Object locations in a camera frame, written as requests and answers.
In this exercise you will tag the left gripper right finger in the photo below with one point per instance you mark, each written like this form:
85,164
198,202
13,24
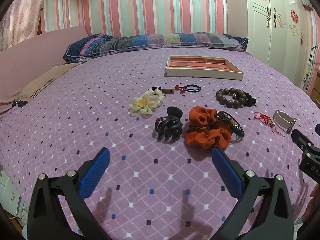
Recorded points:
274,218

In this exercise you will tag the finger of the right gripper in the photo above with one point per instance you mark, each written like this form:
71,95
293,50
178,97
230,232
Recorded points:
300,140
317,129

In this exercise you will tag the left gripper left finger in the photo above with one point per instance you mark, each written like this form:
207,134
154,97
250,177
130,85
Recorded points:
46,219

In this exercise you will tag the red string charm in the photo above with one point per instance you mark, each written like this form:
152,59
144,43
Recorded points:
266,120

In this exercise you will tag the orange fabric scrunchie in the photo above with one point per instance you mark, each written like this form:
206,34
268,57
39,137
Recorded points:
207,130

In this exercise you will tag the black hair tie red beads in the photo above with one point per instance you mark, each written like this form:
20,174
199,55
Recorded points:
188,88

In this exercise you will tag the black hair claw clip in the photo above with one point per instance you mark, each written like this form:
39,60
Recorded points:
170,126

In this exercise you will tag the brown wooden pendant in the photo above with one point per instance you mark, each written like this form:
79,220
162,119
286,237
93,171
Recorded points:
164,90

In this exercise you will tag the cream flower scrunchie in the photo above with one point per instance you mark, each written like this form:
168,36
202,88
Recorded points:
146,103

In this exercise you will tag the white jewelry tray red lining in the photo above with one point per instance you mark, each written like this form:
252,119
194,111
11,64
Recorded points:
200,66

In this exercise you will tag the person's right hand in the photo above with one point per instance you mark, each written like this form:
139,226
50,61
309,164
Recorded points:
311,205

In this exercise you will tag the white furniture lower left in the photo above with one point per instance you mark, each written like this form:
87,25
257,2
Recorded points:
11,200

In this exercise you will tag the white desk lamp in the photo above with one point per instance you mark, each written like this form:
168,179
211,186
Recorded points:
307,77

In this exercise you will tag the white decorated wardrobe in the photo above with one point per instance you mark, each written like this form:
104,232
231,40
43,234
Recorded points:
278,35

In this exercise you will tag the small black object bedside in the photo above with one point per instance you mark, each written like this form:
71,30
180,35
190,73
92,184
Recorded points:
19,103

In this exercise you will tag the purple diamond pattern bedspread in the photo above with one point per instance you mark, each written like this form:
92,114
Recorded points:
154,189

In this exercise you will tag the beige folded blanket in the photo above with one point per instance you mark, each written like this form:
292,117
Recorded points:
36,86

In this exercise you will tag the pink headboard cushion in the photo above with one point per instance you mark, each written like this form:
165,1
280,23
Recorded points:
26,61

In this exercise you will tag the patchwork blue purple pillow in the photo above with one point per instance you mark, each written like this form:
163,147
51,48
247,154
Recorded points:
98,45

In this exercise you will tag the pink floral curtain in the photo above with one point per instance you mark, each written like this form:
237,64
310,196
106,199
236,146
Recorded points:
20,22

